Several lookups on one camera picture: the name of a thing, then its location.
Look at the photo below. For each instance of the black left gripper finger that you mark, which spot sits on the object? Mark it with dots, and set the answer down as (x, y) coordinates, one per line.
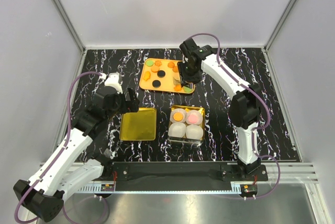
(131, 108)
(132, 95)

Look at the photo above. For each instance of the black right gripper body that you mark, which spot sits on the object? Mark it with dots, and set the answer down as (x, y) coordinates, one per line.
(189, 74)

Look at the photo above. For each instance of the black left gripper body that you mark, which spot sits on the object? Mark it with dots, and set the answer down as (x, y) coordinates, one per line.
(120, 107)

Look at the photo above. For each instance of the metal serving tongs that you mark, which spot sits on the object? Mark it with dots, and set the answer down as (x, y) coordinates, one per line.
(177, 81)

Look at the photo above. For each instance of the orange fish cookie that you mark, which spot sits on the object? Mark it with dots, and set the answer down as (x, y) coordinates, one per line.
(146, 76)
(177, 88)

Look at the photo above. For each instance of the black sandwich cookie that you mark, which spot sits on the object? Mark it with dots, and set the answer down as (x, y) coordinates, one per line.
(156, 83)
(161, 73)

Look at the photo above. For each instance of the orange round cookie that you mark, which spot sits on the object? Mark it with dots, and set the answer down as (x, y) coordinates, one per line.
(155, 69)
(178, 116)

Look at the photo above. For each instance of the pink round cookie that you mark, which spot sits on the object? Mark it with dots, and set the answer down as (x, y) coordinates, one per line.
(193, 119)

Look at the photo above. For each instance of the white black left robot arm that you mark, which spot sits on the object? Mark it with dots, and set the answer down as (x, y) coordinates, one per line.
(45, 193)

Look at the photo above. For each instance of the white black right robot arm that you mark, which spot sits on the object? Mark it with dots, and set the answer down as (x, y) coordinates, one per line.
(245, 107)

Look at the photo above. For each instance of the orange flower cookie centre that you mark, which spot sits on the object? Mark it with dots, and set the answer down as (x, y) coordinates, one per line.
(175, 69)

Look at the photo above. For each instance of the orange flower cookie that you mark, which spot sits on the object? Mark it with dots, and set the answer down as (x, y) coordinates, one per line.
(158, 63)
(175, 69)
(171, 64)

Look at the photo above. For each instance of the orange flower cookie middle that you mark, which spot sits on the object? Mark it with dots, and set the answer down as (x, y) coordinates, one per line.
(171, 64)

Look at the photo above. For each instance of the green round cookie front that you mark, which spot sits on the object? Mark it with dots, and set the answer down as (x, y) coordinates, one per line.
(187, 89)

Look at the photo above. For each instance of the green round cookie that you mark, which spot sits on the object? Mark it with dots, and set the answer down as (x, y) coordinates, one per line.
(149, 63)
(187, 89)

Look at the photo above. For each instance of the gold tin lid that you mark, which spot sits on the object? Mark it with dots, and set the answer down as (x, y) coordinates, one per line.
(139, 126)

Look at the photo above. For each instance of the orange plastic tray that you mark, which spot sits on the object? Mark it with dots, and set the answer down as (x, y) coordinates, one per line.
(167, 84)

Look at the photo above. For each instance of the orange flower cookie back left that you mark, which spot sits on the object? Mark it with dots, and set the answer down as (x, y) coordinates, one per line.
(158, 63)

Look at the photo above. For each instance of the green round cookie back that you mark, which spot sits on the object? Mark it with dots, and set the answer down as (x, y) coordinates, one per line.
(149, 63)

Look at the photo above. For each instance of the white paper cup back left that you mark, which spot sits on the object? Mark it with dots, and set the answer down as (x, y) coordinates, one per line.
(178, 110)

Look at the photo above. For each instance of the white paper cup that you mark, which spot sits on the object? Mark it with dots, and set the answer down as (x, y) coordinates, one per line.
(177, 130)
(178, 110)
(194, 132)
(200, 117)

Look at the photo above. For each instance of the white paper cup back right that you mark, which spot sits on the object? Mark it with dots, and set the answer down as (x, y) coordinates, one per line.
(200, 117)

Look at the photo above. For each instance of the white paper cup front left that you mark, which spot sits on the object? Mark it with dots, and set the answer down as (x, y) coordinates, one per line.
(177, 130)

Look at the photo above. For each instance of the gold cookie tin box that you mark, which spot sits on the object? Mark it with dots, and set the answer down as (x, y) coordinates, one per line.
(185, 140)

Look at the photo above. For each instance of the white paper cup front right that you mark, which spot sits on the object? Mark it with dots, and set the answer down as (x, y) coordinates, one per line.
(194, 132)

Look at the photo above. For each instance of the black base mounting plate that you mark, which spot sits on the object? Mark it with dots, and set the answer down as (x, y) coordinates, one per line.
(179, 176)

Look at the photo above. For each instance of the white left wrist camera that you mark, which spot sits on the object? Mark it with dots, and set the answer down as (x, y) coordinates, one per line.
(112, 80)

